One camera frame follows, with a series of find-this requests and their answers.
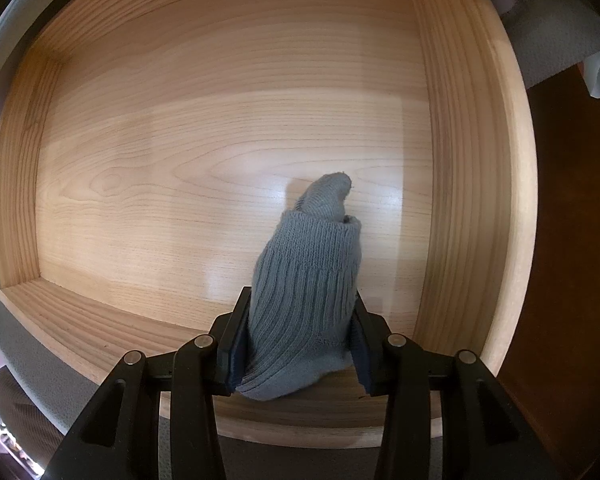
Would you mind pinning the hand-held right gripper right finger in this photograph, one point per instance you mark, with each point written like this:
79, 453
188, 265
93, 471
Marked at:
362, 360

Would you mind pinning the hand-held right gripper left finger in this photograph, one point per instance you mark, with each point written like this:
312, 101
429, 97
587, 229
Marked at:
235, 355

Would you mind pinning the grey sock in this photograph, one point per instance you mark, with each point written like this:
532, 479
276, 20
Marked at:
305, 285

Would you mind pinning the wooden drawer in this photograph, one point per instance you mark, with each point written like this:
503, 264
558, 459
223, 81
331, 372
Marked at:
180, 160

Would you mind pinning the brown ribbed stool cushion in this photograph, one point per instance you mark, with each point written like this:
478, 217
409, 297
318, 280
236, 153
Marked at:
20, 410

